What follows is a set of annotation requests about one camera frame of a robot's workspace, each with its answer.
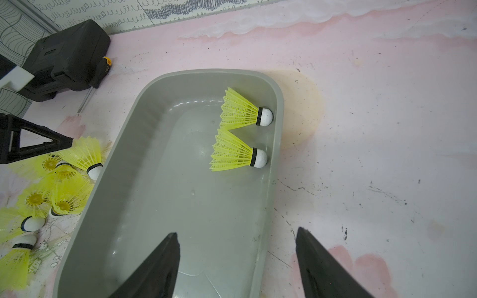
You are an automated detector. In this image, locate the black plastic tool case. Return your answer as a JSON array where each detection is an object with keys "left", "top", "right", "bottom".
[{"left": 18, "top": 20, "right": 111, "bottom": 102}]

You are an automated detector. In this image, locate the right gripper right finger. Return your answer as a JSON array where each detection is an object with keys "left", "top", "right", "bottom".
[{"left": 296, "top": 227, "right": 372, "bottom": 298}]

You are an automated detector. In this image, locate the black handled screwdriver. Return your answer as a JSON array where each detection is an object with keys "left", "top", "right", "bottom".
[{"left": 77, "top": 57, "right": 113, "bottom": 114}]

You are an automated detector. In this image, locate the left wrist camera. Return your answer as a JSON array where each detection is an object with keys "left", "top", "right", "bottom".
[{"left": 0, "top": 55, "right": 34, "bottom": 93}]

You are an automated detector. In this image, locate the yellow shuttlecock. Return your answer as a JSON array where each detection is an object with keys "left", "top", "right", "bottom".
[
  {"left": 8, "top": 153, "right": 74, "bottom": 181},
  {"left": 59, "top": 136, "right": 105, "bottom": 181},
  {"left": 209, "top": 128, "right": 268, "bottom": 171},
  {"left": 1, "top": 183, "right": 52, "bottom": 243},
  {"left": 47, "top": 176, "right": 94, "bottom": 217},
  {"left": 1, "top": 234, "right": 37, "bottom": 292},
  {"left": 220, "top": 88, "right": 274, "bottom": 130}
]

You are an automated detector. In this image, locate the grey plastic storage box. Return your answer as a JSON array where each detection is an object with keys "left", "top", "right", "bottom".
[{"left": 53, "top": 69, "right": 284, "bottom": 298}]

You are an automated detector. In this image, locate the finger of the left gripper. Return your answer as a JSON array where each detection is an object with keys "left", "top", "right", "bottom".
[{"left": 1, "top": 114, "right": 73, "bottom": 164}]

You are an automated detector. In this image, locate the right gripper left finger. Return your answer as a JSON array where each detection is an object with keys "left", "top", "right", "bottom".
[{"left": 110, "top": 232, "right": 180, "bottom": 298}]

